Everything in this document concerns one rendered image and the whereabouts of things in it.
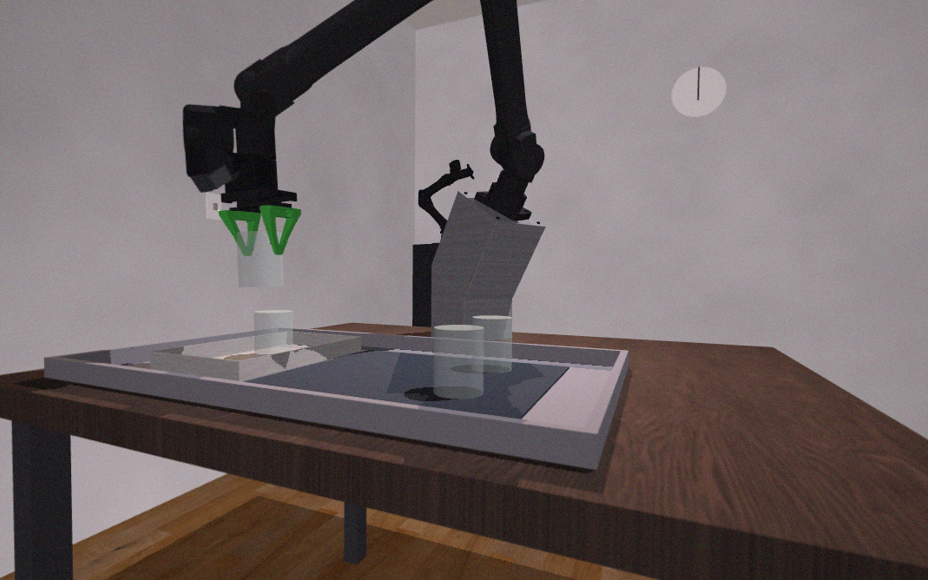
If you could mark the clear glass jar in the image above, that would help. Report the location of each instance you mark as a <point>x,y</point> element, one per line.
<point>497,342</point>
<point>458,362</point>
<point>273,332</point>
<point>258,266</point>

